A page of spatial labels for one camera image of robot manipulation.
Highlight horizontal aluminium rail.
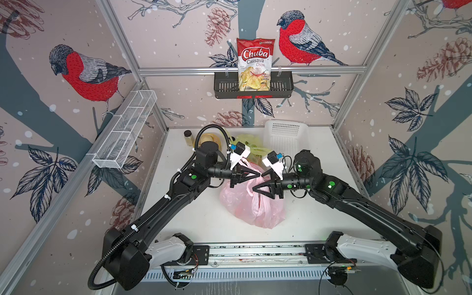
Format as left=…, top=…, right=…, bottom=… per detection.
left=138, top=64, right=368, bottom=77

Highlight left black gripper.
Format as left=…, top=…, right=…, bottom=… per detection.
left=206, top=162, right=259, bottom=189

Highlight pink plastic bag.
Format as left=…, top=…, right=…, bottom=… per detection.
left=220, top=176, right=286, bottom=229

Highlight green plastic bag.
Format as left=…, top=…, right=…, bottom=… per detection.
left=229, top=134, right=272, bottom=167

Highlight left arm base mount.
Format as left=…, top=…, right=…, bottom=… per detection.
left=157, top=233, right=210, bottom=266

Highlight Chuba cassava chips bag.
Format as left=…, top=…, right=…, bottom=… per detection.
left=237, top=38, right=275, bottom=92

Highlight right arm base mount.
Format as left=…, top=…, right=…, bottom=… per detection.
left=304, top=231, right=357, bottom=264

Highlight white wire mesh basket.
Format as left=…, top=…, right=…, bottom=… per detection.
left=93, top=90, right=157, bottom=169

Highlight black wire shelf basket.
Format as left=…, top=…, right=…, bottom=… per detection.
left=214, top=71, right=295, bottom=99

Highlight spice jar pale contents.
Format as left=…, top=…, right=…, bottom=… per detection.
left=184, top=130, right=195, bottom=147

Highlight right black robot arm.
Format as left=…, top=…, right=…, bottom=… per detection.
left=253, top=149, right=444, bottom=289

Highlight white plastic crate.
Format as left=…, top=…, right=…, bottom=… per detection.
left=263, top=120, right=310, bottom=157

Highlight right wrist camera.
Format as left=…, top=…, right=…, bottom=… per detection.
left=262, top=151, right=285, bottom=180

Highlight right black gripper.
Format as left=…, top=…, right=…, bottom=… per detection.
left=252, top=168, right=313, bottom=201

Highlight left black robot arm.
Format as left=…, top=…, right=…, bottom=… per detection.
left=87, top=141, right=260, bottom=290

